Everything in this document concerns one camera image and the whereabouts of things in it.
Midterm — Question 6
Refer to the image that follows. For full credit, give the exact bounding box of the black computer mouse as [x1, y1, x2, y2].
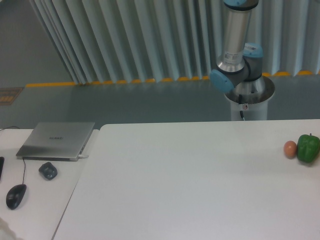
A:
[5, 184, 27, 210]

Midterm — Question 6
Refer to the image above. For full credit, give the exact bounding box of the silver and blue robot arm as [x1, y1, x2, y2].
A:
[209, 0, 259, 93]

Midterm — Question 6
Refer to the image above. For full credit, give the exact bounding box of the white sleeved forearm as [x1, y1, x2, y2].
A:
[0, 218, 16, 240]

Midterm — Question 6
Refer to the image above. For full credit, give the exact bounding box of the green bell pepper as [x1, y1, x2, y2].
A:
[297, 133, 320, 164]

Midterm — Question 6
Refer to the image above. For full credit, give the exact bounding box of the white laptop plug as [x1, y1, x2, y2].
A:
[78, 154, 89, 159]

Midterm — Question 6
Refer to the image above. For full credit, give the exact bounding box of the white folded partition screen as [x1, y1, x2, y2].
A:
[31, 0, 320, 85]

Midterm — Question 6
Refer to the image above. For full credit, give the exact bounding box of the silver closed laptop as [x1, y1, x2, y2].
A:
[16, 122, 95, 162]

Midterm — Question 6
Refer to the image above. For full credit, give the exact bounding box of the black earbuds case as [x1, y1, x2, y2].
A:
[38, 162, 58, 181]

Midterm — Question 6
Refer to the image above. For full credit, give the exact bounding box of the brown egg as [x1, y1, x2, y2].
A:
[283, 140, 297, 159]

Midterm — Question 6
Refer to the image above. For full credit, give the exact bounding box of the black phone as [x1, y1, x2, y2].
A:
[0, 156, 5, 179]

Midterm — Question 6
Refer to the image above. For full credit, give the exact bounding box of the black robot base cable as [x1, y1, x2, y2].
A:
[237, 93, 246, 122]

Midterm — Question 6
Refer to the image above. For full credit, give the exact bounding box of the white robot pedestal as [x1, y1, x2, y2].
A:
[225, 76, 275, 121]

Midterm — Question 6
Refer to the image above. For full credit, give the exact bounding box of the black mouse cable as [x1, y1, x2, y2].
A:
[0, 126, 27, 186]

